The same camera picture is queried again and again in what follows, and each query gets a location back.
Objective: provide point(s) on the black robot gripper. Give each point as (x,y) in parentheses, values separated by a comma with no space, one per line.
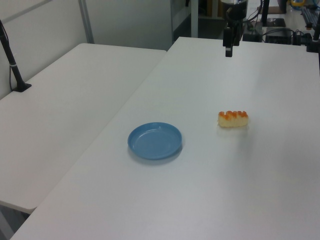
(237,10)

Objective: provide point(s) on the orange glazed bread loaf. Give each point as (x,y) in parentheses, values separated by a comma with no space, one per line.
(233,120)

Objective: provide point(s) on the blue round plate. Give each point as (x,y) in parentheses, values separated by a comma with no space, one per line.
(155,141)

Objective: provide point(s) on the small black box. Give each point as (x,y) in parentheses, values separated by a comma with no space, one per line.
(251,37)

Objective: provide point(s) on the black upright stand pole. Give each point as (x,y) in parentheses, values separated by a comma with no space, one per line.
(265,12)

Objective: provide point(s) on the black electronics box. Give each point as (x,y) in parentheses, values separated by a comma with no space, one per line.
(278,35)

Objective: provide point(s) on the black flat tray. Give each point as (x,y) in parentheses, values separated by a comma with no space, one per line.
(276,22)

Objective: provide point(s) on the brown cardboard box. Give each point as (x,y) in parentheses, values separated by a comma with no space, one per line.
(277,6)

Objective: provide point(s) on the grey metal frame upright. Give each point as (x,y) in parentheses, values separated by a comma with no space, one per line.
(195,17)

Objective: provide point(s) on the aluminium profile rail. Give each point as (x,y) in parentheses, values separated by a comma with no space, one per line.
(308,15)

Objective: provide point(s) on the black clamped camera pole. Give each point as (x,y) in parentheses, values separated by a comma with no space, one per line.
(316,32)

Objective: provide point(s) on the black camera pole white band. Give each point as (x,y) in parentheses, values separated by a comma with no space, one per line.
(12,65)

